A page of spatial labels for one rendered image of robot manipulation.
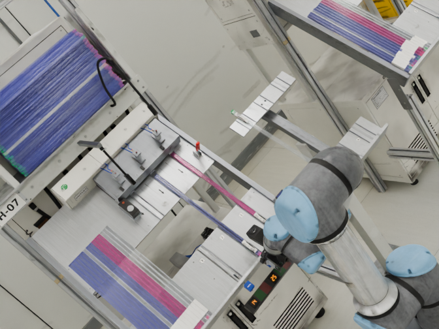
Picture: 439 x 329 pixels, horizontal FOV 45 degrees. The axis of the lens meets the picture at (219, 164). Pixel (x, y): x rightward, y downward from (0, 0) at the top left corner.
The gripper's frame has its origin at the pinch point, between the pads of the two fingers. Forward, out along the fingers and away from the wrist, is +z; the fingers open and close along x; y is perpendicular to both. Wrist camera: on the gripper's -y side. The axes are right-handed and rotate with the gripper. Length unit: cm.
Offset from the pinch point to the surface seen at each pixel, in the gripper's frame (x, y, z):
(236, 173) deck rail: 19.4, -29.8, 1.5
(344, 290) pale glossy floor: 30, 24, 77
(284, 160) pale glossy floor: 108, -64, 161
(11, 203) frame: -43, -81, -10
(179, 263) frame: -14, -36, 42
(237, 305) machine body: -12.0, -6.2, 45.5
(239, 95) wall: 132, -125, 158
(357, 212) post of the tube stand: 48, 11, 32
